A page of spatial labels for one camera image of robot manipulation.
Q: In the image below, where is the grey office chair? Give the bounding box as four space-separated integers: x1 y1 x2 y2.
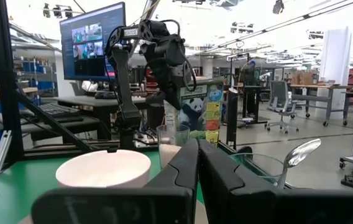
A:
265 80 300 135

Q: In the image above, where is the black keyboard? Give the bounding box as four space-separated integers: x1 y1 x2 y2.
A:
38 102 81 119

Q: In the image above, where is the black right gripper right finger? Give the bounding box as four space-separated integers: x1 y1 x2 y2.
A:
198 139 353 224

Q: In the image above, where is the panda cereal box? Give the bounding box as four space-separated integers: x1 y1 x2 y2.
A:
163 83 224 147

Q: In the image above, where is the flat computer monitor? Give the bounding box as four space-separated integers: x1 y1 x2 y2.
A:
59 1 127 82

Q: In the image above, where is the clear cup of milk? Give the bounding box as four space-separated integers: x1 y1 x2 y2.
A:
156 124 191 170

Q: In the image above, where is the white square pillar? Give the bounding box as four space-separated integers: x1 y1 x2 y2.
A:
316 27 353 121

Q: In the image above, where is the wooden top work table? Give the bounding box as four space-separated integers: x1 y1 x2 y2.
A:
290 83 350 128

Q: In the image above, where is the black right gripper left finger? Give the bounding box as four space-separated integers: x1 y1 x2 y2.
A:
30 138 199 224

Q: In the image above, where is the white bowl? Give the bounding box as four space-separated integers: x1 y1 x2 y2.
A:
55 149 152 189

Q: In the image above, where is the cardboard box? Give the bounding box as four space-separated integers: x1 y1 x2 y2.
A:
291 71 314 86

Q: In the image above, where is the black side desk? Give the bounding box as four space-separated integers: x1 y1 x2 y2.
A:
0 95 149 141

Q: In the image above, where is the black frame post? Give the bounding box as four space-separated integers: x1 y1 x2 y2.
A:
0 0 24 163

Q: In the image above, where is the black upright panel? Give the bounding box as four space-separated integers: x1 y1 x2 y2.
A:
226 88 240 151

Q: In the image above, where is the black diagonal frame brace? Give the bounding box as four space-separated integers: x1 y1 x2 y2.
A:
16 90 100 153

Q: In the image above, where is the clear drinking glass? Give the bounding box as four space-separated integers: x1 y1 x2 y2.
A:
229 152 288 189

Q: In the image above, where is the metal spoon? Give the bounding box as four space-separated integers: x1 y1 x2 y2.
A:
277 138 322 189

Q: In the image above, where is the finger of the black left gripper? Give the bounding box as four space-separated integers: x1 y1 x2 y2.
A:
165 90 183 110
145 90 168 106

